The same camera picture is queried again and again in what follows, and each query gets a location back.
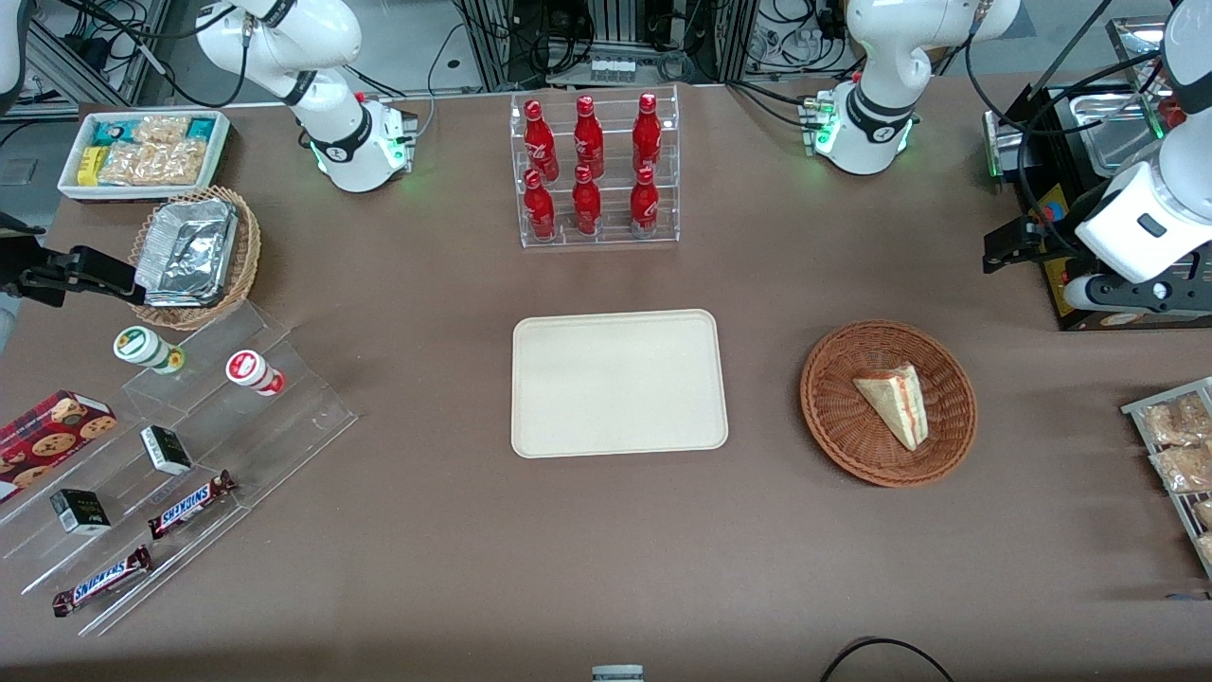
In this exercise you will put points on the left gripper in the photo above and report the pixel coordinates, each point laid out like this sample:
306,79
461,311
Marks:
1044,238

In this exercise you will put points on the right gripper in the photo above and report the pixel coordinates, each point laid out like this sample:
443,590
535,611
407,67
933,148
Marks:
30,266

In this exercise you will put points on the triangular sandwich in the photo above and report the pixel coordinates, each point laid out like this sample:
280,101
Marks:
895,403

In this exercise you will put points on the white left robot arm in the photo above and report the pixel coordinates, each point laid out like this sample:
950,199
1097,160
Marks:
876,57

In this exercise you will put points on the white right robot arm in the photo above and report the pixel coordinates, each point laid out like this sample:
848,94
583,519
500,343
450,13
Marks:
331,123

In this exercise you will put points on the light wicker basket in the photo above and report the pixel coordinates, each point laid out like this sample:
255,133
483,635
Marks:
248,256

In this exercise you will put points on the tray of wrapped snacks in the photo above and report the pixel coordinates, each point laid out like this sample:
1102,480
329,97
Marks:
1136,409

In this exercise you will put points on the round brown wicker basket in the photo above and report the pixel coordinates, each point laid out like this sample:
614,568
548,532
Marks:
843,417

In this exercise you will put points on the cream plastic tray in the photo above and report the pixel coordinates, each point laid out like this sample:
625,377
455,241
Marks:
615,384

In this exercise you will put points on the black food warmer machine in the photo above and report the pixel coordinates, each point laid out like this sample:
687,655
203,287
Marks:
1065,303

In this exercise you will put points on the green lid cup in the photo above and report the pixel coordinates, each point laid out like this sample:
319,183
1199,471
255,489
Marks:
142,347

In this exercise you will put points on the white rectangular snack bin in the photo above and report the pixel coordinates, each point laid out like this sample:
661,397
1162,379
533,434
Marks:
71,180

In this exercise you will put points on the yellow snack pack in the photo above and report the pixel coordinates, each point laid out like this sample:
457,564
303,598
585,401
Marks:
90,166

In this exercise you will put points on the stacked aluminium foil containers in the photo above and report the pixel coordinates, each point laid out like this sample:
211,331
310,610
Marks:
185,251

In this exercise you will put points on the large clear cracker bag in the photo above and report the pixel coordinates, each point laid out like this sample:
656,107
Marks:
151,163

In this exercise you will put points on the steel warmer pan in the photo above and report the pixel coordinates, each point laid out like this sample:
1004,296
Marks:
1113,133

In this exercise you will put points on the teal snack pack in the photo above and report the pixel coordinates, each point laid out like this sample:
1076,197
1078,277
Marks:
109,133
200,129

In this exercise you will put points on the red cookie box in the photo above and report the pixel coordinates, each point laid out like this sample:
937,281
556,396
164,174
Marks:
47,436

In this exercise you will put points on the small clear cracker bag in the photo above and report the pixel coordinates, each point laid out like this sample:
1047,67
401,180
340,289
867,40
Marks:
161,129

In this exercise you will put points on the small dark box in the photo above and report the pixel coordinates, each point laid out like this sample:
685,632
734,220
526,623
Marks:
166,450
80,511

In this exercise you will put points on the red sausage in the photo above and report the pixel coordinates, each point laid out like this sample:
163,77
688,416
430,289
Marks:
1172,114

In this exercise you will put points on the red lid cup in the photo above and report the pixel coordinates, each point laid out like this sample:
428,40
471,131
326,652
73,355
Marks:
251,369

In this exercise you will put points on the clear fried snack bag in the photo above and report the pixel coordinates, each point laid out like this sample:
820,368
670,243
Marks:
1174,421
1184,469
1206,549
1204,513

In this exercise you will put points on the clear acrylic stepped display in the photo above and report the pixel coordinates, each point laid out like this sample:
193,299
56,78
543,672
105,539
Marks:
275,426

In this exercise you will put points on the snickers bar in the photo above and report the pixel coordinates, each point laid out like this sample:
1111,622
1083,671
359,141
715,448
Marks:
99,581
189,504

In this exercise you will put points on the red cola bottle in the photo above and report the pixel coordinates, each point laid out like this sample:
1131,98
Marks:
647,134
540,142
586,206
540,210
644,206
588,140

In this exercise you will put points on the clear acrylic bottle rack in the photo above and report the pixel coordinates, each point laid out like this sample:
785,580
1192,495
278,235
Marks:
611,213

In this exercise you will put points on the white power strip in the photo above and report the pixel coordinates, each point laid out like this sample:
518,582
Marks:
611,69

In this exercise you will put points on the small grey device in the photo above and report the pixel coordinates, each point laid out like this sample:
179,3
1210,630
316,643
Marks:
617,674

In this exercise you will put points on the aluminium equipment frame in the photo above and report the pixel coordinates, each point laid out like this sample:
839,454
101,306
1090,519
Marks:
606,28

